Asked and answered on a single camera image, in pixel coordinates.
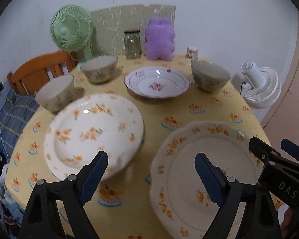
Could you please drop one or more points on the purple plush toy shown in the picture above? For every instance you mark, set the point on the purple plush toy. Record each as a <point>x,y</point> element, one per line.
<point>159,35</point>

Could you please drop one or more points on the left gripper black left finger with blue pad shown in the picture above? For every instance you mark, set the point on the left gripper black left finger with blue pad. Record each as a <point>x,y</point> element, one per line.
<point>41,218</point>

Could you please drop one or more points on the green patterned wall mat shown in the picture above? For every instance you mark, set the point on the green patterned wall mat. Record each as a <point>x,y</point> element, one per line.
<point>111,23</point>

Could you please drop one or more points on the orange wooden headboard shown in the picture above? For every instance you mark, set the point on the orange wooden headboard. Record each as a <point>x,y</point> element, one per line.
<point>33,75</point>

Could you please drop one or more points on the glass jar brown lid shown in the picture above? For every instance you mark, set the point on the glass jar brown lid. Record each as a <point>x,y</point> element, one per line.
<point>132,43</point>

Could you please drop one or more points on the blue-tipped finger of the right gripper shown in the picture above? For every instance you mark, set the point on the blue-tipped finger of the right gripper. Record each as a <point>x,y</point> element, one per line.
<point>290,148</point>

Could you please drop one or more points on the white plate orange flowers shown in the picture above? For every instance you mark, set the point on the white plate orange flowers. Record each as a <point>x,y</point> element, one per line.
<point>100,122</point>

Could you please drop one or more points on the white desk fan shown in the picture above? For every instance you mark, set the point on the white desk fan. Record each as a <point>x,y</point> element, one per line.
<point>260,87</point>

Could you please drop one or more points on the scalloped cream plate orange flowers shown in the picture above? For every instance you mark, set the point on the scalloped cream plate orange flowers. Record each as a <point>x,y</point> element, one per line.
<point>183,166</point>

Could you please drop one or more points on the blue plaid pillow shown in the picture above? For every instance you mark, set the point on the blue plaid pillow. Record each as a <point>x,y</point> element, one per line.
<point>14,116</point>

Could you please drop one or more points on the yellow patterned tablecloth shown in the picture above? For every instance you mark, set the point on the yellow patterned tablecloth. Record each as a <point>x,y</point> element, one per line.
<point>120,207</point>

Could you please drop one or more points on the green desk fan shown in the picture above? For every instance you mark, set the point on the green desk fan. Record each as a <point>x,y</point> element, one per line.
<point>71,29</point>

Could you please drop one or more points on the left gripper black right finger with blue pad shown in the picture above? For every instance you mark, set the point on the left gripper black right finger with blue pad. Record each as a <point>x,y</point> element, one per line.
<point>259,220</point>

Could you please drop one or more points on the small white cotton swab container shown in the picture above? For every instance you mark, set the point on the small white cotton swab container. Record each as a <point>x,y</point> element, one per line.
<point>191,53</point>

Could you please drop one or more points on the white plate red floral pattern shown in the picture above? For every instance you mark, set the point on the white plate red floral pattern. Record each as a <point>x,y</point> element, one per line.
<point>157,82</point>

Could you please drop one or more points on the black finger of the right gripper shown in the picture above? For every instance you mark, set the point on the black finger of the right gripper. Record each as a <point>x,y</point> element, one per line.
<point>280,175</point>

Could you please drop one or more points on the beige bowl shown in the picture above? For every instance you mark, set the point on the beige bowl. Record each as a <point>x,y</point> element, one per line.
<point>56,94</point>
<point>209,77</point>
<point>99,70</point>

